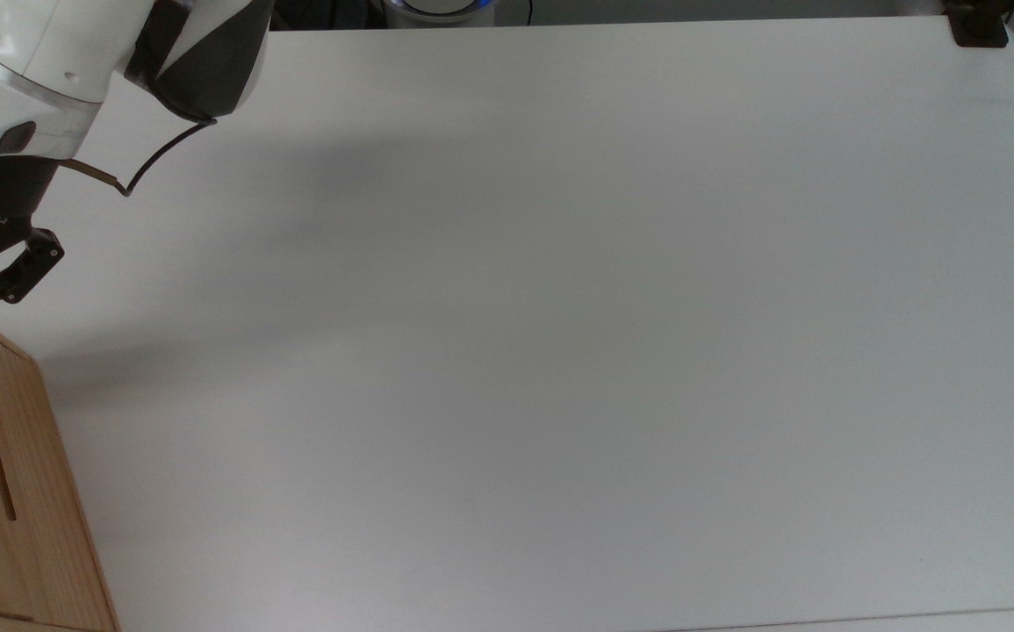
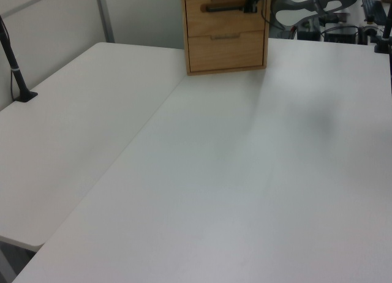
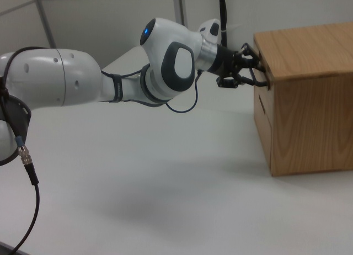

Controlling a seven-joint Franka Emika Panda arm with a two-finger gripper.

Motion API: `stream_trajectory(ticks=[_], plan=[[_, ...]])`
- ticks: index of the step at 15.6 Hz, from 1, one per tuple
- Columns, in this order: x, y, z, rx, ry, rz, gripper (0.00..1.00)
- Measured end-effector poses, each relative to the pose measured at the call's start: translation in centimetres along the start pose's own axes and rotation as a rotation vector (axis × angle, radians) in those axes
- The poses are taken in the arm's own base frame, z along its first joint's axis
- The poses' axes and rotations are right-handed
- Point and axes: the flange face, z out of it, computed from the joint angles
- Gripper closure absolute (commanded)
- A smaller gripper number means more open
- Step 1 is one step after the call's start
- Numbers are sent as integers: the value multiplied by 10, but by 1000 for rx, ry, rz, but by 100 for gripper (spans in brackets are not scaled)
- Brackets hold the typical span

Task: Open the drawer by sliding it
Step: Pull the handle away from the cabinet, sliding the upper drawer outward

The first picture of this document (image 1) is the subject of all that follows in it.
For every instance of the light wooden drawer cabinet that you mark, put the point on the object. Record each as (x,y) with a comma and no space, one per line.
(68,544)

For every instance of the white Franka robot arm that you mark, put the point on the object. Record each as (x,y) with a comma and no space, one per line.
(41,61)

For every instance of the black corner table clamp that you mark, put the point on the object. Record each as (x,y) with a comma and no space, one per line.
(979,25)

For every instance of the wooden drawer with notch grip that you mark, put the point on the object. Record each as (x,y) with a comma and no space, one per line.
(41,509)

